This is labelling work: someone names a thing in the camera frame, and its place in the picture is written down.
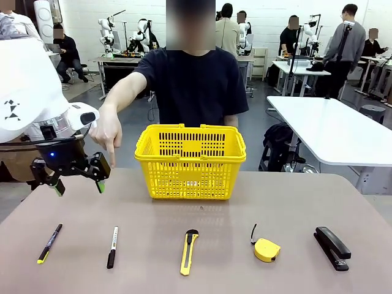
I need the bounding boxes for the background person black t-shirt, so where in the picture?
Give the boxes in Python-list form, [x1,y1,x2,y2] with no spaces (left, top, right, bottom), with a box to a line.
[280,15,304,58]

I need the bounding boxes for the black white marker pen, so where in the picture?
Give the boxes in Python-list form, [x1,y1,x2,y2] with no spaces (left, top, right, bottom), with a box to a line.
[106,225,119,270]

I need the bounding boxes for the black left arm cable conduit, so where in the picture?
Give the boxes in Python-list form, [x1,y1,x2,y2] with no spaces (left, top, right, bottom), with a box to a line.
[0,122,94,151]

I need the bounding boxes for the grey round stool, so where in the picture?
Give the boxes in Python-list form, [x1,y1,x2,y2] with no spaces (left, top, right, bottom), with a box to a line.
[360,104,386,124]

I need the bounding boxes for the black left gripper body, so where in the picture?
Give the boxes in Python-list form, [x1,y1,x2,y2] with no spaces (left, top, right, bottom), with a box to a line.
[36,135,89,173]

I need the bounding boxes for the person in white top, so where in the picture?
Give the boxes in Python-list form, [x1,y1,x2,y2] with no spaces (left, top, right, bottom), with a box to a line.
[0,0,40,42]

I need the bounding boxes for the black yellow highlighter pen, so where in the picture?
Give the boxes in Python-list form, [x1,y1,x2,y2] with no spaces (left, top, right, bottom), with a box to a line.
[37,223,64,265]

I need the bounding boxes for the light wooden shelf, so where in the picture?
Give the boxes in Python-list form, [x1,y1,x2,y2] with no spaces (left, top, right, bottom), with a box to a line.
[252,47,269,81]

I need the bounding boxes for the person behind white robot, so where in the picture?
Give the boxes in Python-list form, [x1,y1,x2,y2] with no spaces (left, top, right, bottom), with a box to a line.
[236,10,254,34]

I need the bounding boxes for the yellow tape measure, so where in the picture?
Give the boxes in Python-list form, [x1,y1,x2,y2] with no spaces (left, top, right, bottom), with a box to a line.
[251,223,282,263]

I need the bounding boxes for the large white table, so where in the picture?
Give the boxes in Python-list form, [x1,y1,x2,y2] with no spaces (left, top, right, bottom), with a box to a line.
[266,96,392,195]

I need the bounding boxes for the black backpack on stool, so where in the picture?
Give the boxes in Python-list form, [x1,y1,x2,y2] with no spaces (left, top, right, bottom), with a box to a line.
[258,122,303,172]

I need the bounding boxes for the brown fabric object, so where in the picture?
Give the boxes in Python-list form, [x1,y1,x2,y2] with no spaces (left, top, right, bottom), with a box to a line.
[0,146,40,183]

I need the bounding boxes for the yellow plastic shopping basket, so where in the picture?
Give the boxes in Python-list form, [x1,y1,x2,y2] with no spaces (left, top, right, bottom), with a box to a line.
[134,123,247,202]

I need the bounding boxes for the person's right hand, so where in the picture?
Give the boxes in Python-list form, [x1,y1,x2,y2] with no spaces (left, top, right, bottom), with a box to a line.
[90,104,123,169]

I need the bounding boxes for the white robot with black stand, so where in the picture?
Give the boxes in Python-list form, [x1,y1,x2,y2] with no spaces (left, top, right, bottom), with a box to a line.
[295,13,325,59]

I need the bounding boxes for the grey workbench table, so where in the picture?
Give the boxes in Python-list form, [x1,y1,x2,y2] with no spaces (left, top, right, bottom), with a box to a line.
[88,56,148,100]

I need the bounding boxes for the white background desk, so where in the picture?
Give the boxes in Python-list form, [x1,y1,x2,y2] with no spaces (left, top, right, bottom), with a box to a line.
[271,59,333,96]

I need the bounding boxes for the black stapler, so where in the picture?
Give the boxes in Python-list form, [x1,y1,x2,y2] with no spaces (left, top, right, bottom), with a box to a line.
[312,226,352,272]

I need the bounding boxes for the seated person in black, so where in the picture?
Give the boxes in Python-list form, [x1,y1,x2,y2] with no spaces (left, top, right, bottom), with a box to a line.
[53,24,89,84]

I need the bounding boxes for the person in grey sweater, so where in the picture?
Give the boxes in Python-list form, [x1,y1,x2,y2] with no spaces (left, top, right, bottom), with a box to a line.
[323,3,367,100]

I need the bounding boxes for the white cylindrical tower unit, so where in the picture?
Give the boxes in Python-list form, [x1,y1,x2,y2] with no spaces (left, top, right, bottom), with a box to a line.
[32,0,59,47]

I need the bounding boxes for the seated person dark jacket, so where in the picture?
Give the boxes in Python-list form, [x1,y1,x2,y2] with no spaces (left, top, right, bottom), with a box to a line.
[363,27,388,58]

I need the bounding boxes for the black camera stand pole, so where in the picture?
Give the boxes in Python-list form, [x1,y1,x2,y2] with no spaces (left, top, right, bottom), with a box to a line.
[324,21,356,100]

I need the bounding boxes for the person in black t-shirt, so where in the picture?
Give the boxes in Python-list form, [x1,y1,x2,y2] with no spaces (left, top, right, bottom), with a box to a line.
[133,0,251,128]

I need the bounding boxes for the person in beige jacket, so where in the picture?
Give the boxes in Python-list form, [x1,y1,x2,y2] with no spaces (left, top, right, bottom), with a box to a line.
[215,2,241,58]

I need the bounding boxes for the yellow black utility knife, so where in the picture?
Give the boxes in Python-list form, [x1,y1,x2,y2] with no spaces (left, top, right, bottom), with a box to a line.
[179,229,200,276]

